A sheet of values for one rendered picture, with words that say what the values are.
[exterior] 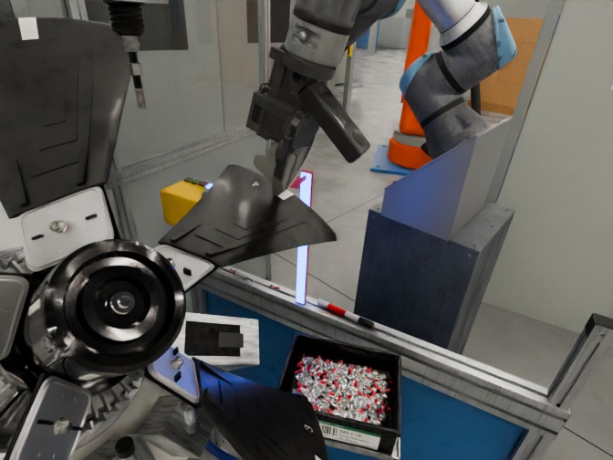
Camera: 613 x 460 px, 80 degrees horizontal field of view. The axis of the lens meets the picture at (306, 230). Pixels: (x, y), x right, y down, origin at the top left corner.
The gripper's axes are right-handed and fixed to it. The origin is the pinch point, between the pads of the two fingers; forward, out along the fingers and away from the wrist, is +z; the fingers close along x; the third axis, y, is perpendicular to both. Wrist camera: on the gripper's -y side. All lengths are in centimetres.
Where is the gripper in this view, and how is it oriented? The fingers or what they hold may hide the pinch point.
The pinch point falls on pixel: (282, 191)
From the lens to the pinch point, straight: 59.8
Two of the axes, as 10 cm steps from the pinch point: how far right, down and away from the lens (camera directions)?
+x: -4.6, 4.2, -7.8
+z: -3.1, 7.5, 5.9
